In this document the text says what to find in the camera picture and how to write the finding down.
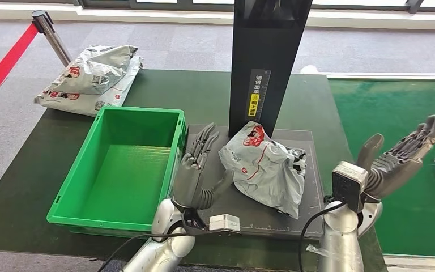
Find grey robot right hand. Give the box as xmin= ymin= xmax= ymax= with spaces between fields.
xmin=355 ymin=111 xmax=435 ymax=204

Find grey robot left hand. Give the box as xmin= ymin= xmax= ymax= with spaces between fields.
xmin=171 ymin=122 xmax=236 ymax=211

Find green conveyor belt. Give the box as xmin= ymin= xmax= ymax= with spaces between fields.
xmin=328 ymin=79 xmax=435 ymax=258

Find red barrier belt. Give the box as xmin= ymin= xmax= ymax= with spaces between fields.
xmin=0 ymin=22 xmax=40 ymax=116

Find green plastic crate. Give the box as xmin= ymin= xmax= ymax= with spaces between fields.
xmin=46 ymin=106 xmax=187 ymax=239

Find black and yellow label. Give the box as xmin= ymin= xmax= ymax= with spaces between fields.
xmin=245 ymin=69 xmax=272 ymax=123

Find black scanner column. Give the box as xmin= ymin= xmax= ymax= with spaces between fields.
xmin=228 ymin=0 xmax=313 ymax=139

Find glossy black scanner screen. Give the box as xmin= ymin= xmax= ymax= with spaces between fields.
xmin=236 ymin=0 xmax=312 ymax=29

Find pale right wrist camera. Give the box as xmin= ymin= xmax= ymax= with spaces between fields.
xmin=331 ymin=161 xmax=369 ymax=214

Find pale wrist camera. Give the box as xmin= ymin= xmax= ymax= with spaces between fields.
xmin=208 ymin=214 xmax=241 ymax=233
xmin=331 ymin=161 xmax=369 ymax=214

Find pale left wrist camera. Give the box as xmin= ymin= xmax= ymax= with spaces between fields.
xmin=208 ymin=214 xmax=241 ymax=233

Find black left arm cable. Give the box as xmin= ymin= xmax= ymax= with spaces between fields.
xmin=96 ymin=219 xmax=218 ymax=272

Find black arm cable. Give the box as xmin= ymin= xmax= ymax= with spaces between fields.
xmin=96 ymin=219 xmax=218 ymax=272
xmin=298 ymin=202 xmax=348 ymax=272

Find black scanner base plate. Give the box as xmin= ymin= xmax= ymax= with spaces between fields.
xmin=171 ymin=124 xmax=325 ymax=241

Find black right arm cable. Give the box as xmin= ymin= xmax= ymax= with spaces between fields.
xmin=298 ymin=202 xmax=348 ymax=272

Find metal stanchion post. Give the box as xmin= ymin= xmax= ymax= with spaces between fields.
xmin=31 ymin=10 xmax=72 ymax=67

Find dark window frame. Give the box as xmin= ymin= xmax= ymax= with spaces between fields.
xmin=72 ymin=0 xmax=435 ymax=14

